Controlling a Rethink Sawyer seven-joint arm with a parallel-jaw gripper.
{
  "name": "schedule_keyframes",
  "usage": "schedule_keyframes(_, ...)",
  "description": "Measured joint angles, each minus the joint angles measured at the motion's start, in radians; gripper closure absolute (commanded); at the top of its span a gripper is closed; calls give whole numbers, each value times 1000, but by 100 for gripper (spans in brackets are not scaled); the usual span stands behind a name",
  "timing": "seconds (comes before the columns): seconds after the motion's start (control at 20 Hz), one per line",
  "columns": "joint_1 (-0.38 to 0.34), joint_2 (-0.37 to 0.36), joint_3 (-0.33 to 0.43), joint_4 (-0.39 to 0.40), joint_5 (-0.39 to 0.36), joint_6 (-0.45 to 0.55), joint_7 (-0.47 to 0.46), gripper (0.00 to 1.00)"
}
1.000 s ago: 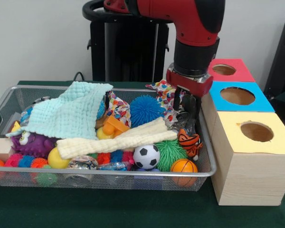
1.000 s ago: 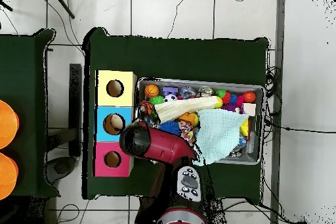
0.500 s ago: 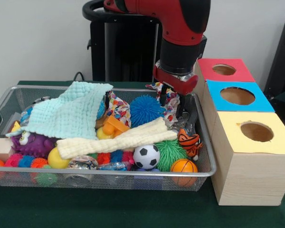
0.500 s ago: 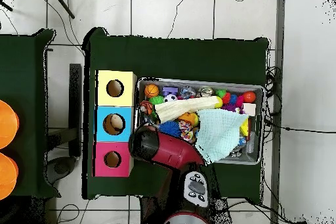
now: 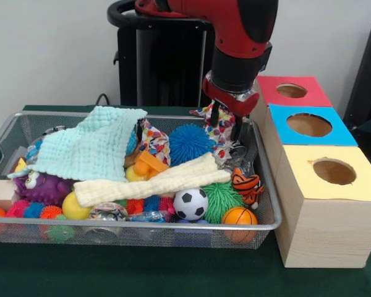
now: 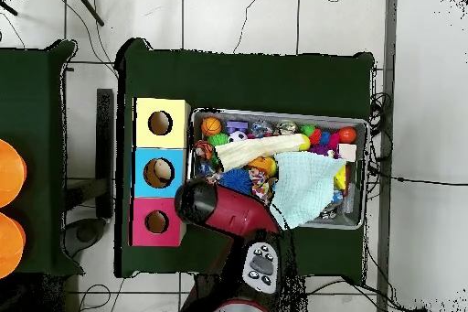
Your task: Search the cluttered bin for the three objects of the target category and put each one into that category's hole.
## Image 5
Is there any wooden box with three holes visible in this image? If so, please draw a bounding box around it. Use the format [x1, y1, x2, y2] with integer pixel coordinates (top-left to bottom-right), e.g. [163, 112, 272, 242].
[250, 75, 371, 269]

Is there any dark green table cloth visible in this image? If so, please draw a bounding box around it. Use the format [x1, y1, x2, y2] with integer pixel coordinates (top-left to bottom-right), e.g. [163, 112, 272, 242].
[0, 104, 371, 297]

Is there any clear mesh bin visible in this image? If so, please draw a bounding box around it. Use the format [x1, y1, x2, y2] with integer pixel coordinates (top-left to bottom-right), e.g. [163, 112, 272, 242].
[0, 111, 283, 249]

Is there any orange tiger striped toy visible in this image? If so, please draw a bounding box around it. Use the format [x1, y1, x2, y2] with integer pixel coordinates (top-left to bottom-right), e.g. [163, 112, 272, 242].
[230, 167, 265, 209]

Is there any mint green waffle cloth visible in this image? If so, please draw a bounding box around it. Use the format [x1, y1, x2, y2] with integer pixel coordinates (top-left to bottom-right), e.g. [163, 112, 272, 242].
[34, 106, 148, 181]

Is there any colourful polka dot cloth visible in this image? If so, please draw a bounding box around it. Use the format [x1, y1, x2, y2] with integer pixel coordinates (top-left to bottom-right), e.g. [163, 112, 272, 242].
[190, 103, 243, 165]

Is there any black upright panel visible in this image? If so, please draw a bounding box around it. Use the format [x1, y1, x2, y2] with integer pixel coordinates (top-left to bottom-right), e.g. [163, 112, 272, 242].
[343, 20, 371, 146]

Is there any black and white soccer ball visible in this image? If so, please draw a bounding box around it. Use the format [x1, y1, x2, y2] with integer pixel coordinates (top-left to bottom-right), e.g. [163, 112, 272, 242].
[173, 187, 209, 222]

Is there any blue spiky ball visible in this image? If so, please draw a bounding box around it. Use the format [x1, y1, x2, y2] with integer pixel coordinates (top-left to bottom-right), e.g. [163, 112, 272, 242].
[169, 123, 216, 168]

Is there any purple plush toy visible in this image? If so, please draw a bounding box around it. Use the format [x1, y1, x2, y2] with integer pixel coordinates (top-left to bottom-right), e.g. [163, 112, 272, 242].
[12, 170, 74, 205]

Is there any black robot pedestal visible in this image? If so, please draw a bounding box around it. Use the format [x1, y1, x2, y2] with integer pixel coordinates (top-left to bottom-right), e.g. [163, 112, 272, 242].
[107, 0, 236, 107]

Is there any orange basketball toy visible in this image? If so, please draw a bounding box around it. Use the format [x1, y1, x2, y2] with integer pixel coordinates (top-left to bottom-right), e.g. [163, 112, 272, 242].
[221, 206, 258, 243]

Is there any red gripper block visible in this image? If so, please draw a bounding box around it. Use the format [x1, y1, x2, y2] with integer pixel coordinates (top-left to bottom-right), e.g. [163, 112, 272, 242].
[202, 71, 259, 142]

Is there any yellow ball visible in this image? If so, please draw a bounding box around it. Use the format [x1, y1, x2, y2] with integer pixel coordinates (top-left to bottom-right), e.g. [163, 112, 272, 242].
[62, 192, 92, 221]

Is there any cream yellow cloth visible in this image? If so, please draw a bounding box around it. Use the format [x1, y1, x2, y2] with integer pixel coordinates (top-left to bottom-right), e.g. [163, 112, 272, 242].
[73, 153, 233, 209]

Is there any green spiky ball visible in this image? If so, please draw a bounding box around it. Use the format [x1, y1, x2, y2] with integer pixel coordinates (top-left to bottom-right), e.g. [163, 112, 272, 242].
[201, 181, 245, 224]

